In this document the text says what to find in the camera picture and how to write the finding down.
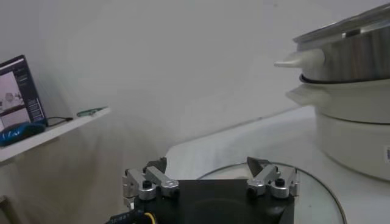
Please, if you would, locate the white electric pot base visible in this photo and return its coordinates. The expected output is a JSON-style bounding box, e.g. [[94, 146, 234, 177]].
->
[[285, 79, 390, 182]]

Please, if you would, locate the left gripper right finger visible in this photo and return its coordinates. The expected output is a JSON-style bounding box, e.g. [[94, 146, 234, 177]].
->
[[246, 156, 301, 199]]

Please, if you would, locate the green handled scraper tool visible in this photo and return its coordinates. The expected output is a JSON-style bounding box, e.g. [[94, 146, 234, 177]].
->
[[76, 106, 109, 118]]

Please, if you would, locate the white side table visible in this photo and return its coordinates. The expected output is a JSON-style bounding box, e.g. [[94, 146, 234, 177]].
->
[[0, 107, 111, 224]]

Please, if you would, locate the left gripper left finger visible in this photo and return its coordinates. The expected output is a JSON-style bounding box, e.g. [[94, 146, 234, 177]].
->
[[122, 156, 180, 201]]

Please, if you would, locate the round glass pot lid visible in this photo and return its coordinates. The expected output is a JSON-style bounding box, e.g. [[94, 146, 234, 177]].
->
[[197, 161, 348, 224]]

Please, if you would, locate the blue computer mouse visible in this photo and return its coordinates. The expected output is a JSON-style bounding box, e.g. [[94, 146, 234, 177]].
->
[[0, 121, 46, 147]]

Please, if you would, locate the perforated steel steamer basket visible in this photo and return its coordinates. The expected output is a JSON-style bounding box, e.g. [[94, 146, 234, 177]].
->
[[274, 2, 390, 85]]

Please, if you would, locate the black cable on side table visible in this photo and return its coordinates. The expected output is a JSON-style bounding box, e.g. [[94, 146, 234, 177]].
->
[[47, 116, 74, 127]]

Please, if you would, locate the laptop screen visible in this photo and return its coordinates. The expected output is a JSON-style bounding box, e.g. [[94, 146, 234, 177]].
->
[[0, 54, 48, 131]]

